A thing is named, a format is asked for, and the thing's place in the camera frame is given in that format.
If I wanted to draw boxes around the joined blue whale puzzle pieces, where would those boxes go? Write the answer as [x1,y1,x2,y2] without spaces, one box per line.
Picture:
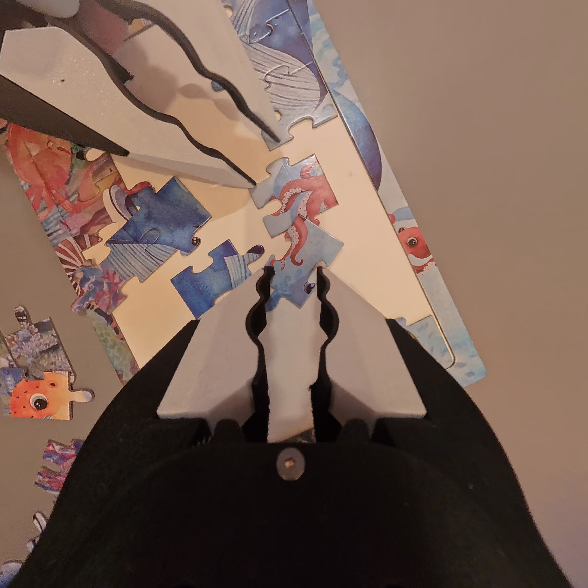
[227,0,339,151]

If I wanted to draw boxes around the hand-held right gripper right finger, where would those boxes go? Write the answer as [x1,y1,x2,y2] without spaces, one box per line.
[312,266,426,443]

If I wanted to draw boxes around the striped fish puzzle piece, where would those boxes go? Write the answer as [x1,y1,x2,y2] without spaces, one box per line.
[395,316,455,370]

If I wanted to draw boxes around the pale blue zebra-striped puzzle piece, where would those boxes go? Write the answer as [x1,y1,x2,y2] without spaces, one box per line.
[25,511,50,554]

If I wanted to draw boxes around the dark blue whale eye piece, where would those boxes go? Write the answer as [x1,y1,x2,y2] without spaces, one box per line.
[123,178,213,258]

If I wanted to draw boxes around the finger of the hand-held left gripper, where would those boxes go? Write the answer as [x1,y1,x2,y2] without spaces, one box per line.
[0,25,257,188]
[92,0,282,142]

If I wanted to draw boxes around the sea print jigsaw puzzle board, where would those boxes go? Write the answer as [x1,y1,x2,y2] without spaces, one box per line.
[0,0,488,443]

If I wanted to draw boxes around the striped whale belly puzzle piece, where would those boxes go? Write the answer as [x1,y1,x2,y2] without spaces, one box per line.
[105,236,162,282]

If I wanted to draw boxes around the pale blue octopus arm piece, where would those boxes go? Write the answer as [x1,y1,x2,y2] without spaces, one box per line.
[266,213,345,314]

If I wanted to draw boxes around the dark blue striped puzzle piece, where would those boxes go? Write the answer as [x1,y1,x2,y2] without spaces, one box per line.
[171,239,265,320]

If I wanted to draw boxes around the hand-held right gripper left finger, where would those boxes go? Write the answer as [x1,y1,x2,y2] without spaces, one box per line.
[156,266,274,443]

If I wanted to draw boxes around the joined orange crab puzzle pieces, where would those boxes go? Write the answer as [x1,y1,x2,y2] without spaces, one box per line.
[0,119,154,273]

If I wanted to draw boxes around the red octopus head puzzle piece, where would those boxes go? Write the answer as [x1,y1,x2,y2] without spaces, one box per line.
[250,154,339,238]

